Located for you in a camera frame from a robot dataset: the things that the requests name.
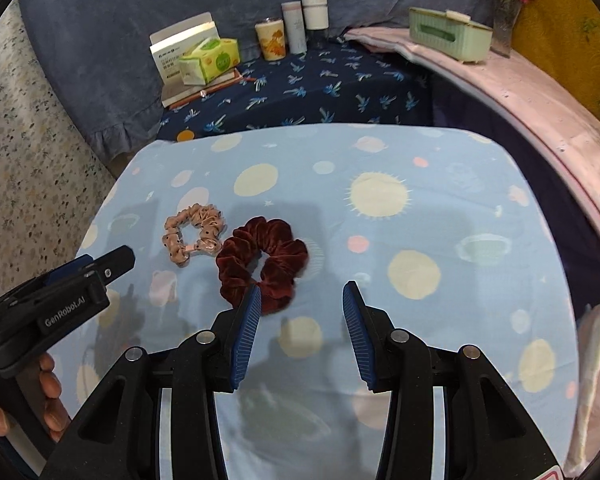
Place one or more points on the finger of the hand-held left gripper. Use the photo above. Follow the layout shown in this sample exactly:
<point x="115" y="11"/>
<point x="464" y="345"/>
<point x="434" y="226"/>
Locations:
<point x="117" y="262"/>
<point x="72" y="267"/>

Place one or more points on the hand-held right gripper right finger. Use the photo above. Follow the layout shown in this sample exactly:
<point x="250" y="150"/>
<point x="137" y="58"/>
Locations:
<point x="355" y="330"/>

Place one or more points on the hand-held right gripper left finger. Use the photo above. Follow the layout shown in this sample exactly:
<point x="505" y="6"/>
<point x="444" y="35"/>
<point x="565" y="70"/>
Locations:
<point x="245" y="330"/>

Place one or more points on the white plastic trash bag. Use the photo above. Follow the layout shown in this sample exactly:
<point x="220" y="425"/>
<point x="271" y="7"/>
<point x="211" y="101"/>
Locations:
<point x="597" y="385"/>

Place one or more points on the person's left hand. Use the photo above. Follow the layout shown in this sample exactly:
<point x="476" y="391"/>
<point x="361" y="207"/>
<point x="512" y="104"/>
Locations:
<point x="52" y="385"/>

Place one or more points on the pink dotted scrunchie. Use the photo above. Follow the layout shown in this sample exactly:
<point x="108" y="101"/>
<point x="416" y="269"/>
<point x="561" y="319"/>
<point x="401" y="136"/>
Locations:
<point x="172" y="240"/>

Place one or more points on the dark red velvet scrunchie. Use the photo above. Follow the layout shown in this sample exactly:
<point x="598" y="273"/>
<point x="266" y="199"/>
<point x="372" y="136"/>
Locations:
<point x="240" y="260"/>

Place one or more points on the light blue printed sheet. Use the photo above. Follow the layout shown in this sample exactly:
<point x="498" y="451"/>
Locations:
<point x="330" y="240"/>

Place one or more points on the brown notebook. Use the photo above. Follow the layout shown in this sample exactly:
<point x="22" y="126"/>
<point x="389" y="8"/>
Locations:
<point x="180" y="94"/>

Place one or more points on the white cardboard box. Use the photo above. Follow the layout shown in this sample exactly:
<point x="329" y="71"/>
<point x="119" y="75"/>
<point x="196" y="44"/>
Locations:
<point x="167" y="57"/>

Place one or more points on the green tissue pack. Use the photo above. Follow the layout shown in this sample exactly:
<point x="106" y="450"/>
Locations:
<point x="210" y="62"/>

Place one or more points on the dark blue printed cloth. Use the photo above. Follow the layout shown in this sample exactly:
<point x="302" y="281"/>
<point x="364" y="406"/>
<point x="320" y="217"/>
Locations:
<point x="320" y="90"/>

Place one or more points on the dark purple cloth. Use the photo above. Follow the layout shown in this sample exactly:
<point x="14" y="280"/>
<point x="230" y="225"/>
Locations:
<point x="530" y="160"/>

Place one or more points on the grey-blue ruffled cloth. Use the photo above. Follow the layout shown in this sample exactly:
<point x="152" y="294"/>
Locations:
<point x="130" y="10"/>

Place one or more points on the printed yellow cup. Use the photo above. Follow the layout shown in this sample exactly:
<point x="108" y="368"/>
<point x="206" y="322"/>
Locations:
<point x="270" y="42"/>

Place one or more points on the white bottle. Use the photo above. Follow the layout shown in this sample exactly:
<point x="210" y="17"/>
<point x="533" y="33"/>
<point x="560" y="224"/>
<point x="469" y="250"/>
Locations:
<point x="295" y="30"/>

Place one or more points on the pink cloth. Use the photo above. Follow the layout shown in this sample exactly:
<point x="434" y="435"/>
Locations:
<point x="540" y="90"/>

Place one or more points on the green tissue box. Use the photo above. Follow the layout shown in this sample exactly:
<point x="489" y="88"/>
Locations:
<point x="445" y="35"/>

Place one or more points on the white jar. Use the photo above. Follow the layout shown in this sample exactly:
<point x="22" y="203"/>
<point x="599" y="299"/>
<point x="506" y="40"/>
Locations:
<point x="315" y="12"/>

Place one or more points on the glass vase with flowers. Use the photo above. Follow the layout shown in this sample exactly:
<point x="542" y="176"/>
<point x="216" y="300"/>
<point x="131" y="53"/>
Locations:
<point x="505" y="35"/>

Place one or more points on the yellow patterned cloth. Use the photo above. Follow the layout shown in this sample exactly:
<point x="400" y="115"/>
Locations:
<point x="555" y="20"/>

